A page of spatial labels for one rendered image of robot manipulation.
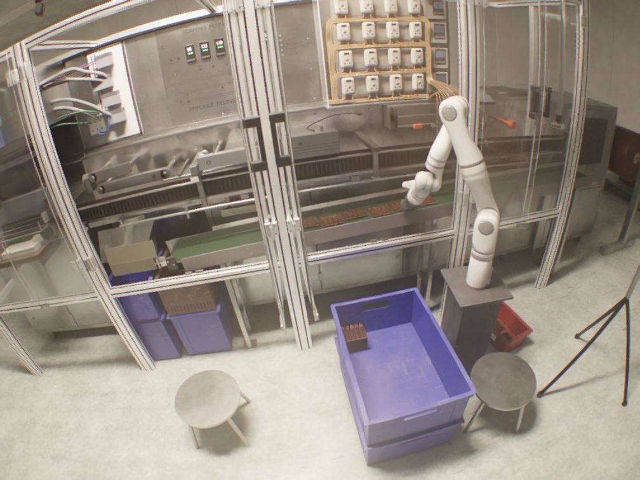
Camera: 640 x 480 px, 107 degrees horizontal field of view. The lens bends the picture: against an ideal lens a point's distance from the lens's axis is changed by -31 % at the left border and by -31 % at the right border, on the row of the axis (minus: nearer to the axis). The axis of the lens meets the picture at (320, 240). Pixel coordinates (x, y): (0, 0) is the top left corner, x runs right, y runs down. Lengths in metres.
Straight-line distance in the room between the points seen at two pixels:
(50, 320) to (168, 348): 1.00
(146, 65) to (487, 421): 2.38
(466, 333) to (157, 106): 1.85
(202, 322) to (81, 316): 0.96
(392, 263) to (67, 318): 2.17
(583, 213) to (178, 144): 2.81
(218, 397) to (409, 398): 0.79
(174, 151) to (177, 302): 0.77
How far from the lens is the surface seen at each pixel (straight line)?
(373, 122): 1.88
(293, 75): 1.83
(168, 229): 2.14
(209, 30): 1.84
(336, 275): 2.01
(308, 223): 1.60
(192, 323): 1.88
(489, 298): 1.40
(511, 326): 2.07
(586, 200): 2.89
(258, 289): 2.01
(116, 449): 1.93
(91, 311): 2.39
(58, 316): 2.58
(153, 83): 1.90
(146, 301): 1.82
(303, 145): 1.49
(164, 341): 2.01
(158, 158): 1.89
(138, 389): 2.07
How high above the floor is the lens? 1.44
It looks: 31 degrees down
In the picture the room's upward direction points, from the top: 7 degrees counter-clockwise
